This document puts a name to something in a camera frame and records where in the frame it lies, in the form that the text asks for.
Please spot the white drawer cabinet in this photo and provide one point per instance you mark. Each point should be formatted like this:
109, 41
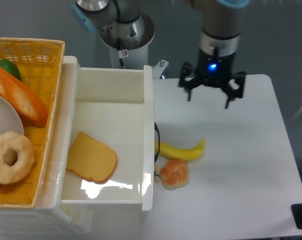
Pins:
52, 219

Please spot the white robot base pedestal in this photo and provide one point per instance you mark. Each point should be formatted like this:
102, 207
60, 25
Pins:
128, 43

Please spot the black drawer handle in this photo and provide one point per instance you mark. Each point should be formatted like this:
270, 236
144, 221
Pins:
157, 144

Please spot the knotted bread roll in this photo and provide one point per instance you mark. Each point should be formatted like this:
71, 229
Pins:
174, 174

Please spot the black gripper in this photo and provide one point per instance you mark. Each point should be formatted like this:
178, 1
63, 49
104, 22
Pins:
213, 71

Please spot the white open upper drawer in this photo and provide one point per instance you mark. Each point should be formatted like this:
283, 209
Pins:
115, 107

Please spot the beige bagel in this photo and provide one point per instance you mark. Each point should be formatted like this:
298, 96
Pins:
16, 157

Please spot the green pepper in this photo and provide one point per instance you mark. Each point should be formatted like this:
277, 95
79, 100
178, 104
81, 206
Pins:
11, 68

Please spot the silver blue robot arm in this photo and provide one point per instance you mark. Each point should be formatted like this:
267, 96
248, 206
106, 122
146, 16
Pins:
223, 20

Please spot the orange baguette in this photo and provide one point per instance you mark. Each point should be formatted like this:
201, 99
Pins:
28, 105

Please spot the black device at table edge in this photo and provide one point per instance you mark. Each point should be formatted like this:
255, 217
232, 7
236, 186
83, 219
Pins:
297, 214

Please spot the yellow woven basket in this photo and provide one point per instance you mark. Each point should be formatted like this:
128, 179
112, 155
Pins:
39, 62

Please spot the white plate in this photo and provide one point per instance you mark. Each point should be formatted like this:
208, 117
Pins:
9, 119

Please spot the yellow banana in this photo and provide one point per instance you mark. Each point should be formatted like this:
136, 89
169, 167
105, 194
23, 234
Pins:
186, 154

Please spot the orange bread slice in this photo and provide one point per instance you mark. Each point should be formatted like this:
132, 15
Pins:
91, 160

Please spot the white table bracket with bolt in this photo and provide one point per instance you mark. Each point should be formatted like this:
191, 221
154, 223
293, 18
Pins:
158, 71

